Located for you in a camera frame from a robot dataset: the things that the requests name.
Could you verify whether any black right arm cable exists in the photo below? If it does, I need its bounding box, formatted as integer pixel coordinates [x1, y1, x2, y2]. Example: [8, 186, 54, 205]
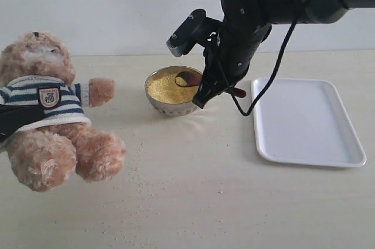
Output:
[210, 0, 346, 117]

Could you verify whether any dark red wooden spoon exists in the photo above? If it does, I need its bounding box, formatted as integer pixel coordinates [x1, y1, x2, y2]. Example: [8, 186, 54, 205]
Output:
[174, 71, 247, 98]

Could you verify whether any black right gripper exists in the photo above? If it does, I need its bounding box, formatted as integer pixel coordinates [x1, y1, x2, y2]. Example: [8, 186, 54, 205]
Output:
[192, 21, 272, 108]

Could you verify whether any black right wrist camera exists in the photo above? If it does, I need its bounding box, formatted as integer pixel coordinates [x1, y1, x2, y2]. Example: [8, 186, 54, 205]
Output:
[166, 9, 221, 57]

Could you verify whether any teddy bear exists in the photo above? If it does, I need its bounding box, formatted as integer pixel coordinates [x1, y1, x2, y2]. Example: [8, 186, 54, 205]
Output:
[1, 31, 126, 192]

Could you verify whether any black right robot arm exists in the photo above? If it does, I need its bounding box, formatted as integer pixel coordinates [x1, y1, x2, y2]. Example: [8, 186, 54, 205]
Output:
[191, 0, 374, 108]

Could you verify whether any steel bowl of yellow grain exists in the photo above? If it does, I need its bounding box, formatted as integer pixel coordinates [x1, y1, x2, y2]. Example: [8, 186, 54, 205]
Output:
[144, 66, 202, 117]

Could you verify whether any white rectangular plastic tray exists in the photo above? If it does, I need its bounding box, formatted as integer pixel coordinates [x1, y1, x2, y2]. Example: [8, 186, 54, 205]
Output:
[253, 79, 367, 168]

